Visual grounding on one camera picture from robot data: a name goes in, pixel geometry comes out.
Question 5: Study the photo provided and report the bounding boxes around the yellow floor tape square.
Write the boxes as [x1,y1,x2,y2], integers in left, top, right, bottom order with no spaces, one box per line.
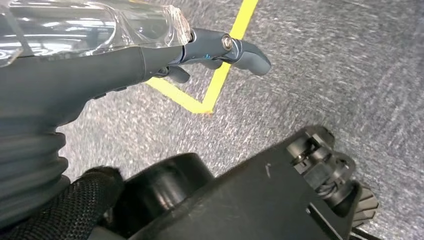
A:
[145,0,260,115]

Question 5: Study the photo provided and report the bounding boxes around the black base caster wheel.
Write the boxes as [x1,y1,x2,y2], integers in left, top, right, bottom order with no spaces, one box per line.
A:
[286,125,380,229]

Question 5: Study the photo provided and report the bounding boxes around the black mesh cable sleeve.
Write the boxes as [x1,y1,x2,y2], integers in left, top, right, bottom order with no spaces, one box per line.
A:
[0,166,125,240]

